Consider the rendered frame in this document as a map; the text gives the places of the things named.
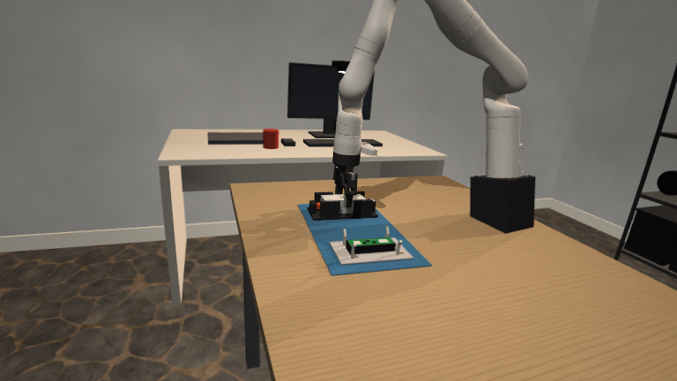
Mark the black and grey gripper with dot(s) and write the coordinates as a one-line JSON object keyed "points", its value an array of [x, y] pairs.
{"points": [[345, 177]]}

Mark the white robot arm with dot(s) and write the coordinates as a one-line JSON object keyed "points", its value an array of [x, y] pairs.
{"points": [[463, 27]]}

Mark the beige rectangular cover with slots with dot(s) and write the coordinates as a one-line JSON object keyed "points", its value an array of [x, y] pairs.
{"points": [[340, 197]]}

